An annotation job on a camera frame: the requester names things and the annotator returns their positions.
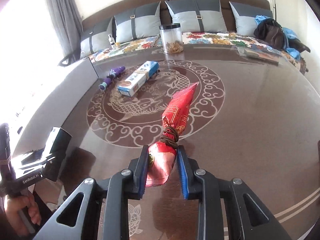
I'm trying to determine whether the red foil packet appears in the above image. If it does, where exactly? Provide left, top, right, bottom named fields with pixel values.
left=146, top=83, right=197, bottom=187

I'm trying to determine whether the blue white medicine box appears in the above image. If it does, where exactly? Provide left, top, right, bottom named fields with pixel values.
left=118, top=61, right=159, bottom=97

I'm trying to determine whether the person's hand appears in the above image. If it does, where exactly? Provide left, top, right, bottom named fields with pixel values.
left=4, top=190, right=42, bottom=237

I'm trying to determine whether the black rectangular box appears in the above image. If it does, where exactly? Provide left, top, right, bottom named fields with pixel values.
left=21, top=126, right=73, bottom=183

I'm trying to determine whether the white cardboard box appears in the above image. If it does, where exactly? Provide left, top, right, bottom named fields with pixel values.
left=7, top=58, right=98, bottom=156

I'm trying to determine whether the purple toy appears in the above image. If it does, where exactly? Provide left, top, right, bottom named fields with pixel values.
left=99, top=66, right=125, bottom=91

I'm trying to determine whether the white lotion bottle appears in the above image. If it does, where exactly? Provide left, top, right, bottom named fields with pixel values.
left=108, top=34, right=117, bottom=50

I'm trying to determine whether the far left grey cushion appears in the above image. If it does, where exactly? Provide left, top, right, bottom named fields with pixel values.
left=80, top=17, right=113, bottom=58

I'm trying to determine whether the grey cushion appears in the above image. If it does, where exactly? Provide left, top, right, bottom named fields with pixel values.
left=114, top=1, right=161, bottom=43
left=80, top=17, right=113, bottom=58
left=229, top=2, right=273, bottom=36
left=165, top=0, right=227, bottom=33

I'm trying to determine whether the clear jar black lid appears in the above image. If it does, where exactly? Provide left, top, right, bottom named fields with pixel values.
left=159, top=23, right=183, bottom=54

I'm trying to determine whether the dark brown bag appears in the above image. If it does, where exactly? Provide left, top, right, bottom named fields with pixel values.
left=254, top=18, right=285, bottom=50

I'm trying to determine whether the brown sofa with floral cover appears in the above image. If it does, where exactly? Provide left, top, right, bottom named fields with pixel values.
left=80, top=0, right=309, bottom=73

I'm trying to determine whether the far right grey cushion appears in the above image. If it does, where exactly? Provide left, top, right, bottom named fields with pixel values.
left=229, top=2, right=273, bottom=36

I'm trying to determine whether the blue jacket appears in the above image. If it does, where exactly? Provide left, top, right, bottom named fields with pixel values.
left=255, top=15, right=301, bottom=60

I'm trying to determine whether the grey curtain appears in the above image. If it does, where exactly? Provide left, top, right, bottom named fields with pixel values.
left=46, top=0, right=82, bottom=57

